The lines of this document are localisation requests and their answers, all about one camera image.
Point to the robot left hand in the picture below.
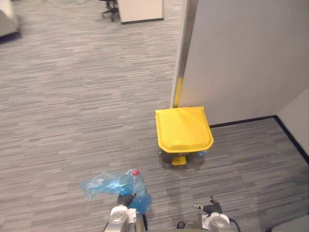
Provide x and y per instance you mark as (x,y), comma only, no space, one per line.
(124,199)

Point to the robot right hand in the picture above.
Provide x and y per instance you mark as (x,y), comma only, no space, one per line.
(212,206)

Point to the blue plastic trash bag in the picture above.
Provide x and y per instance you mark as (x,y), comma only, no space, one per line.
(113,187)

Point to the clear bottle with red cap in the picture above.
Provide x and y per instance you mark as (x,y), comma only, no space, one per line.
(138,182)

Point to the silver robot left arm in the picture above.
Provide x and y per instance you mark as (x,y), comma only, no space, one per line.
(122,218)

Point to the yellow lid pedal trash can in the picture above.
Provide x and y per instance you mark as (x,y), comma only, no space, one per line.
(183,134)

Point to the white cabinet with dark base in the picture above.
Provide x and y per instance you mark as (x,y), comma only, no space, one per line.
(141,10)

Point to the white sofa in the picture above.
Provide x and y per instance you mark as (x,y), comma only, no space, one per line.
(8,18)

